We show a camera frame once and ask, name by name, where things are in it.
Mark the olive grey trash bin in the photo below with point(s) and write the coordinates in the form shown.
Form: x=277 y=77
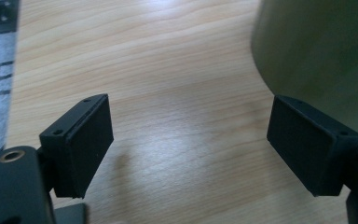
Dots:
x=317 y=46

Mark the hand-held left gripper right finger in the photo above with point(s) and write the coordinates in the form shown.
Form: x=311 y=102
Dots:
x=304 y=146

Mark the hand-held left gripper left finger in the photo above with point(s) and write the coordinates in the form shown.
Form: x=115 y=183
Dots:
x=80 y=146

